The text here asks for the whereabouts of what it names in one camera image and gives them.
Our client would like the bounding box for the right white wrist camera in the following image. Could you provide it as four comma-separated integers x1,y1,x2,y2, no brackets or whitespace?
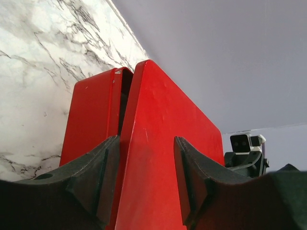
230,134,266,153

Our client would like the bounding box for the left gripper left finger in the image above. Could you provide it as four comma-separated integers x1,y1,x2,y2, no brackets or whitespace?
0,136,120,230

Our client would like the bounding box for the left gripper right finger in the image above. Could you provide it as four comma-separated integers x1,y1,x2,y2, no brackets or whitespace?
174,137,307,230

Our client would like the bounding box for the red box lid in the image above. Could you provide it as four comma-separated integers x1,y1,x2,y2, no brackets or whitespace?
113,60,224,230

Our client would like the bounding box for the red chocolate box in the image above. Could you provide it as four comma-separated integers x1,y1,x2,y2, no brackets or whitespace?
59,67,133,166

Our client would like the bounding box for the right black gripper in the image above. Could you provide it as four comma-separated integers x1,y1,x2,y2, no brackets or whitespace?
224,151,269,178

